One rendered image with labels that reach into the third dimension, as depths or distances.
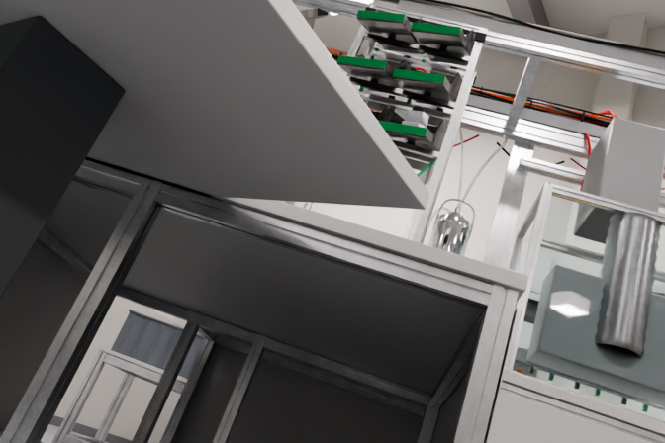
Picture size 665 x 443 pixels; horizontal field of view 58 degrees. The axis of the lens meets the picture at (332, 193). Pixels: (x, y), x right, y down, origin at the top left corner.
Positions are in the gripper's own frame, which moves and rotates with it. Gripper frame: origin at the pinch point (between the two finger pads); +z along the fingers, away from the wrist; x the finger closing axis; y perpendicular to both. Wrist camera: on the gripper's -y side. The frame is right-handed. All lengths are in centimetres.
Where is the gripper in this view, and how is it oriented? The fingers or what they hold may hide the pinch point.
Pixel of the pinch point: (306, 1)
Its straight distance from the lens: 128.0
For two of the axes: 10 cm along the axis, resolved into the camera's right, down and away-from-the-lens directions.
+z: 8.0, -0.7, -5.9
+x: -5.9, 0.1, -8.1
